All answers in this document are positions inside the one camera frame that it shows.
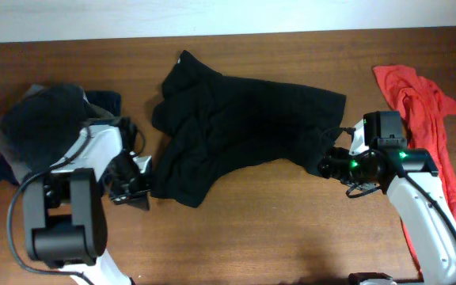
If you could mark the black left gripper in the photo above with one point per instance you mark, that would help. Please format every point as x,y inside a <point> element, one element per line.
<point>138,198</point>

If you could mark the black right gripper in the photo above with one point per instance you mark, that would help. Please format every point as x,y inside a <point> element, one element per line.
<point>332,165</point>

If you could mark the black shirt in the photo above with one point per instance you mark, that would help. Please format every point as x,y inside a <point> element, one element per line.
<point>218,124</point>

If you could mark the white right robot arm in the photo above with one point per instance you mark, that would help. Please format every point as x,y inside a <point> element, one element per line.
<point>412,184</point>

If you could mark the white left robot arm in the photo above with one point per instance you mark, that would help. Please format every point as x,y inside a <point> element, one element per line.
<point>64,219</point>

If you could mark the navy folded garment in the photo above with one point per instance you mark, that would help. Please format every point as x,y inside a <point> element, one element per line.
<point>105,101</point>

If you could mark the dark grey folded garment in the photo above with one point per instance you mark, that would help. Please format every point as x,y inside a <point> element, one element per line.
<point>44,126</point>

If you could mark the red shirt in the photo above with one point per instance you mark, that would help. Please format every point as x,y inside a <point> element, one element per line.
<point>423,107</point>

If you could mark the light grey folded garment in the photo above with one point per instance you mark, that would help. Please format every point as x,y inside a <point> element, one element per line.
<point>6,146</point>

